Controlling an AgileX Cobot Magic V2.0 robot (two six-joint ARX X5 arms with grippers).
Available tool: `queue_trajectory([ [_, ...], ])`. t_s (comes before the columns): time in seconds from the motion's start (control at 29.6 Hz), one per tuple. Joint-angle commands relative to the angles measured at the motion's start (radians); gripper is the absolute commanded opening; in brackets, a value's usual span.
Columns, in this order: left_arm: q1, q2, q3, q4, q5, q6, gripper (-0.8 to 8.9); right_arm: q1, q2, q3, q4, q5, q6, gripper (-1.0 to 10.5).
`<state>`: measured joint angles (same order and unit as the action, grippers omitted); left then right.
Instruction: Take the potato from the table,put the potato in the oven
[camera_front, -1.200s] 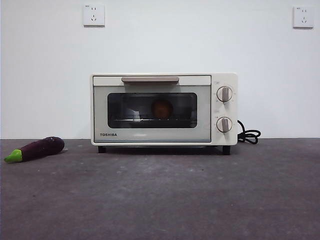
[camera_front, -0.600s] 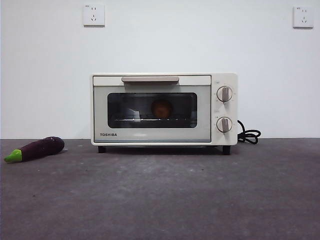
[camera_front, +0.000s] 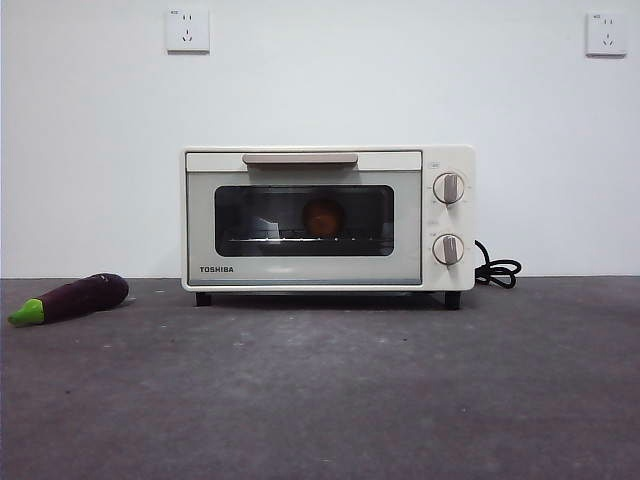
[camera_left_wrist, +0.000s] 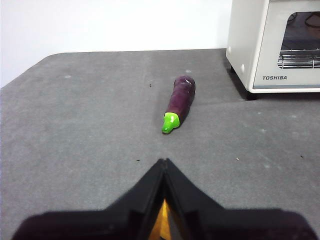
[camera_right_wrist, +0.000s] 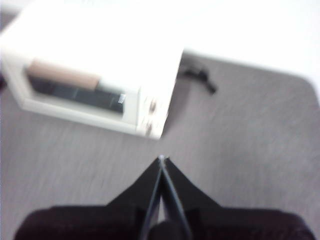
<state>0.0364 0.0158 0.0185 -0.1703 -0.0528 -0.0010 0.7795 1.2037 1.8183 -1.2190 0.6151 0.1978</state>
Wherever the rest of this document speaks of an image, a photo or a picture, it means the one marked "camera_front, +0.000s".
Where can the brown potato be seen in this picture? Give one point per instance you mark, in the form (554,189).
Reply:
(324,217)

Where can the white toaster oven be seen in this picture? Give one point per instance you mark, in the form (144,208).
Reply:
(467,220)

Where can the beige oven knob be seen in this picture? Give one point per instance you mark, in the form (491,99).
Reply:
(448,188)
(448,249)

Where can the purple toy eggplant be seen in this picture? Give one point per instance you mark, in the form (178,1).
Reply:
(82,298)

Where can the white wall socket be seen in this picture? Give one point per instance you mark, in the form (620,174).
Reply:
(188,31)
(606,34)

